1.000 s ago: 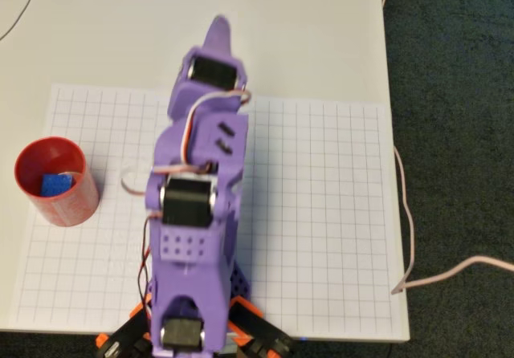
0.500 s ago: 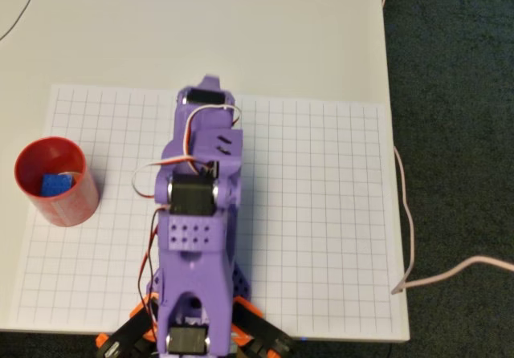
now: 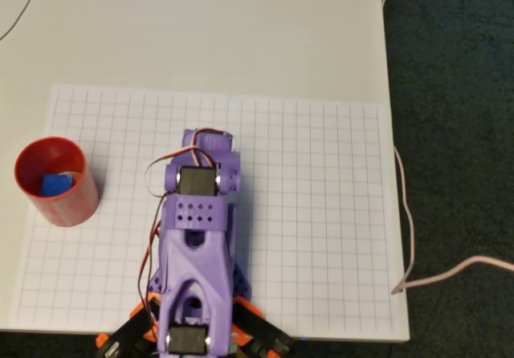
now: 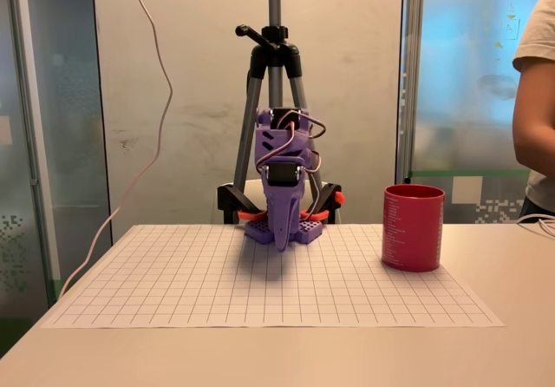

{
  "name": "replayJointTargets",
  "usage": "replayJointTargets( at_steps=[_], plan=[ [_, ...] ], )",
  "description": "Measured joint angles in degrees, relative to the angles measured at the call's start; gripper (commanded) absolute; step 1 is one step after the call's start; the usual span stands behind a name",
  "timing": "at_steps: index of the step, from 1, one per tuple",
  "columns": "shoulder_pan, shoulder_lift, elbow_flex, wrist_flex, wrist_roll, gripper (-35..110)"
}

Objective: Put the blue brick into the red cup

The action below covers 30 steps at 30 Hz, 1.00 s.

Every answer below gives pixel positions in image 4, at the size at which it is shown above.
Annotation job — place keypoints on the grey metal frame post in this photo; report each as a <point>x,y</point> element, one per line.
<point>409,79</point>
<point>32,144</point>

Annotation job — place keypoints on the grey black tripod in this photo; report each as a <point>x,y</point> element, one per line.
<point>273,14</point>

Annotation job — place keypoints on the red cup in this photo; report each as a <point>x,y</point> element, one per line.
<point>412,231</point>

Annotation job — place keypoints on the black orange clamp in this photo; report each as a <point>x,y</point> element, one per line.
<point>331,207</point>
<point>225,200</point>

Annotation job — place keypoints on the purple robot arm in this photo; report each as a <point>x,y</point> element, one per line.
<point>277,144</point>

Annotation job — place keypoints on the person in beige shirt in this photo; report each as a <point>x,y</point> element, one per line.
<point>542,27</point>

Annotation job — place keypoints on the white grid paper sheet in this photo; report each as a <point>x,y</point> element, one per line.
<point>173,283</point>

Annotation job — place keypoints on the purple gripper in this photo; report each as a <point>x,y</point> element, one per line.
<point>281,205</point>

